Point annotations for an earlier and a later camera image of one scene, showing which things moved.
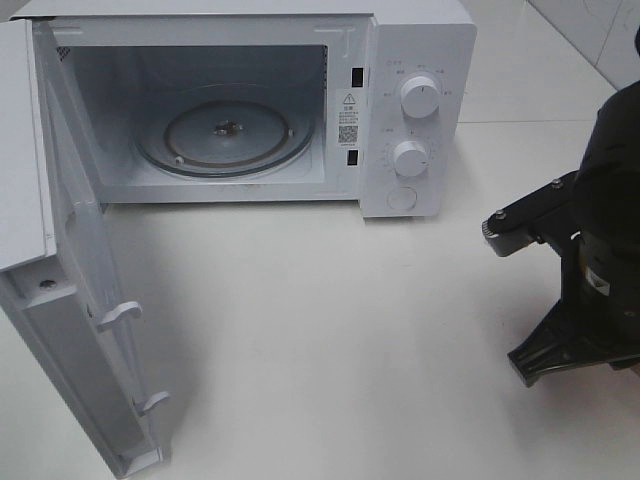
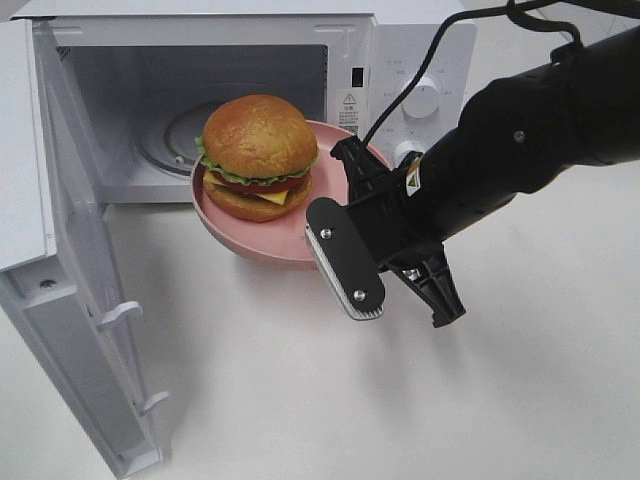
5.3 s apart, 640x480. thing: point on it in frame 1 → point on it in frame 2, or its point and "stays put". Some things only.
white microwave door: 58,271 stays put
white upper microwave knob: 420,97 stays put
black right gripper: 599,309 → 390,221
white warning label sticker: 348,118 stays put
